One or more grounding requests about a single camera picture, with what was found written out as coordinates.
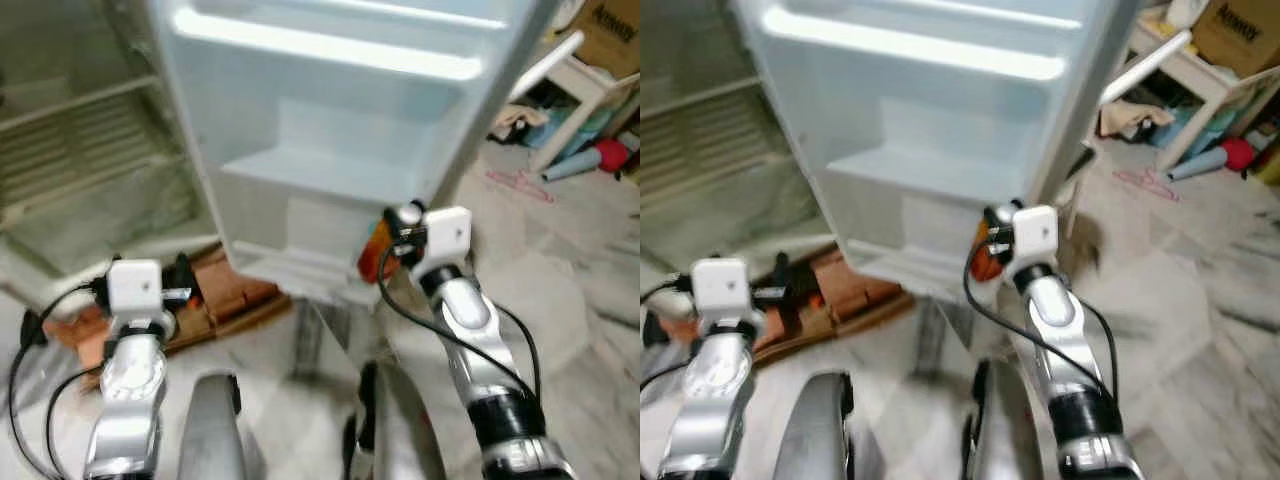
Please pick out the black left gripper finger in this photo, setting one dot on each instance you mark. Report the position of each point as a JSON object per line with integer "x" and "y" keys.
{"x": 787, "y": 290}
{"x": 184, "y": 272}

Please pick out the orange drink bottle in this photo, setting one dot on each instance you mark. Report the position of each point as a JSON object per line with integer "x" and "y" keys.
{"x": 375, "y": 255}
{"x": 983, "y": 255}

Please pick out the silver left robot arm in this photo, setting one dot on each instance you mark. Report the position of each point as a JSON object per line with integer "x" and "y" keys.
{"x": 715, "y": 390}
{"x": 130, "y": 390}

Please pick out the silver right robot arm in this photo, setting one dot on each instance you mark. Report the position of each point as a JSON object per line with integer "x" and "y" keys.
{"x": 1060, "y": 320}
{"x": 470, "y": 320}

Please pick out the silver fridge with green sticker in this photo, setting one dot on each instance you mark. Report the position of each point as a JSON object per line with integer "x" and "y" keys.
{"x": 330, "y": 130}
{"x": 930, "y": 130}

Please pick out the pink clothes hanger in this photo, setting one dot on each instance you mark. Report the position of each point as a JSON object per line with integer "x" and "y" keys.
{"x": 1147, "y": 184}
{"x": 520, "y": 185}

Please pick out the grey left robot leg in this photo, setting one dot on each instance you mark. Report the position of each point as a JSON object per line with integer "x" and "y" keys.
{"x": 212, "y": 430}
{"x": 812, "y": 430}

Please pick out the grey robot leg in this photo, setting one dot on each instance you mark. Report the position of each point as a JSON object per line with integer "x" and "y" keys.
{"x": 400, "y": 430}
{"x": 812, "y": 430}
{"x": 1010, "y": 430}
{"x": 212, "y": 430}

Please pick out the beige crumpled cloth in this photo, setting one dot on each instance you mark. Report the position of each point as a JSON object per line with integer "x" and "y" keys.
{"x": 518, "y": 122}
{"x": 1133, "y": 120}

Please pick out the light blue cylinder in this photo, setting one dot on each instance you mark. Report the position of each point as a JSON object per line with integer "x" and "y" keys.
{"x": 570, "y": 167}
{"x": 1193, "y": 166}

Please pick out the gold tin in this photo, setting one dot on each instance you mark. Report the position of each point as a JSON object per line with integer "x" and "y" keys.
{"x": 1270, "y": 163}
{"x": 633, "y": 166}

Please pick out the grey right robot leg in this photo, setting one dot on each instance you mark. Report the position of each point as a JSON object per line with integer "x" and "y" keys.
{"x": 1010, "y": 430}
{"x": 400, "y": 430}

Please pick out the red round container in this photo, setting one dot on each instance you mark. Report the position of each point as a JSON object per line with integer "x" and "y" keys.
{"x": 612, "y": 155}
{"x": 1237, "y": 155}

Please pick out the white table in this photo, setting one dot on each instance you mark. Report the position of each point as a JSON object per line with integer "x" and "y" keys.
{"x": 590, "y": 85}
{"x": 1200, "y": 80}

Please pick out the Amway cardboard box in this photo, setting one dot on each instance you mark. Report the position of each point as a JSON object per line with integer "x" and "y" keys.
{"x": 1240, "y": 38}
{"x": 610, "y": 40}

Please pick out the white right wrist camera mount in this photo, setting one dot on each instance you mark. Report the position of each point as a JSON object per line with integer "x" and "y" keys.
{"x": 1036, "y": 235}
{"x": 447, "y": 238}

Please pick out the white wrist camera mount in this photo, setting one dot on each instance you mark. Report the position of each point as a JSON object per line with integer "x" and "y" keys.
{"x": 135, "y": 285}
{"x": 1036, "y": 235}
{"x": 722, "y": 287}
{"x": 447, "y": 238}

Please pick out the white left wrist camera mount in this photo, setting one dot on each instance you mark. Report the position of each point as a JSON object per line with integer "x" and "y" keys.
{"x": 135, "y": 285}
{"x": 722, "y": 287}

